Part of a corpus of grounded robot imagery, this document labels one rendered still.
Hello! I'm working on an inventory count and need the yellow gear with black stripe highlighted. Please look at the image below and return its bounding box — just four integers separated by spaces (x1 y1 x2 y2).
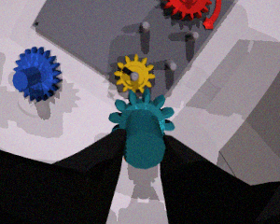
114 53 155 93

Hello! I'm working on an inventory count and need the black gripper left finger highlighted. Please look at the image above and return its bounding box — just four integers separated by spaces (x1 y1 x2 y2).
0 128 126 224

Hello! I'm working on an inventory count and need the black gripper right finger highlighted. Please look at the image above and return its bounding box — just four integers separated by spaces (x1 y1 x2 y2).
160 134 280 224

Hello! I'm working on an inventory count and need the blue gear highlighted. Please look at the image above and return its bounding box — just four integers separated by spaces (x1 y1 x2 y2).
13 48 62 102

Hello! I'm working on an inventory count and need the teal gear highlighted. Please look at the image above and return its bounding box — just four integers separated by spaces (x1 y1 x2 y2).
109 89 175 169

